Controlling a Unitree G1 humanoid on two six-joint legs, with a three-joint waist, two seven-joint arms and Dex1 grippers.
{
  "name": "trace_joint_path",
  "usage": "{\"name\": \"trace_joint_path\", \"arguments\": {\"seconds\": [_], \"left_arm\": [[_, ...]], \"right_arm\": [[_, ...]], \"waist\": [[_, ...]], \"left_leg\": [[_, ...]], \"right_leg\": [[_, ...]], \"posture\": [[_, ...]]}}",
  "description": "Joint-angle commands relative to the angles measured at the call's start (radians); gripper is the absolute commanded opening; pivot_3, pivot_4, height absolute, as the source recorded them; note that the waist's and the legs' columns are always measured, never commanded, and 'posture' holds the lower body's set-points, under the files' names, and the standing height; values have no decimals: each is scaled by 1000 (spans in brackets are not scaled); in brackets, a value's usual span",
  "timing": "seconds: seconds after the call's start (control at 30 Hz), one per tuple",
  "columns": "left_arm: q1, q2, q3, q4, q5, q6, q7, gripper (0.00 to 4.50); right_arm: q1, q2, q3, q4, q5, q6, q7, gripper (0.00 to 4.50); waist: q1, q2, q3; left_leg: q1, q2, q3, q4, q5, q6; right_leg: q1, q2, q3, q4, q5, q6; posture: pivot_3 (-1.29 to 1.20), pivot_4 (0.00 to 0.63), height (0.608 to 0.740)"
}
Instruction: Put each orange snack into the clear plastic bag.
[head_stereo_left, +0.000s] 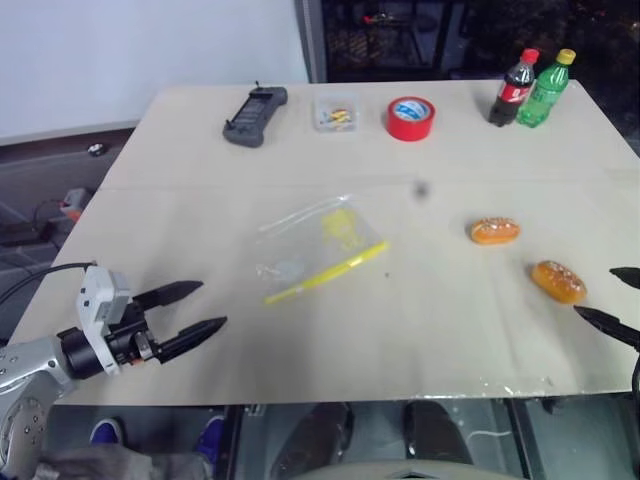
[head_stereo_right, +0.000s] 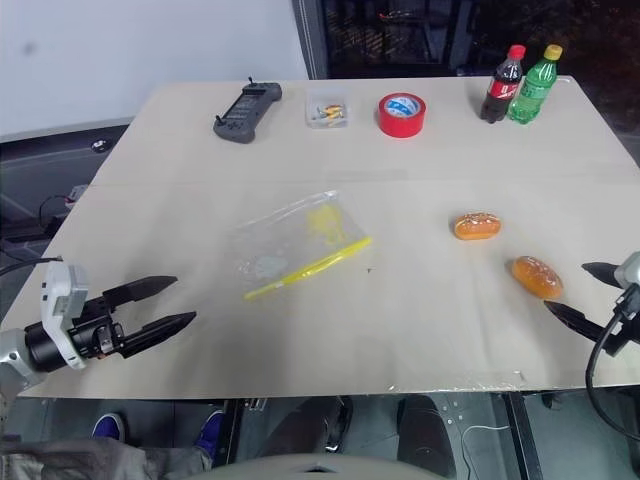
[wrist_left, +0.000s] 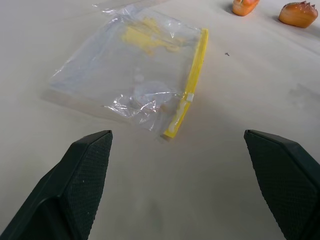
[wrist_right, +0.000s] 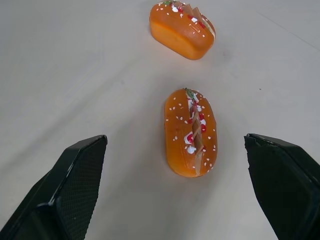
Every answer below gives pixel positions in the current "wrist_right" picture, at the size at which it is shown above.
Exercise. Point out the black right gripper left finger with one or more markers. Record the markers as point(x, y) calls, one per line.
point(62, 195)

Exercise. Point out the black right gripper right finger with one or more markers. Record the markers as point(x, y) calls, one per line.
point(285, 185)

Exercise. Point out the orange toy hot dog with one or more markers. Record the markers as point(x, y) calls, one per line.
point(178, 140)
point(175, 30)

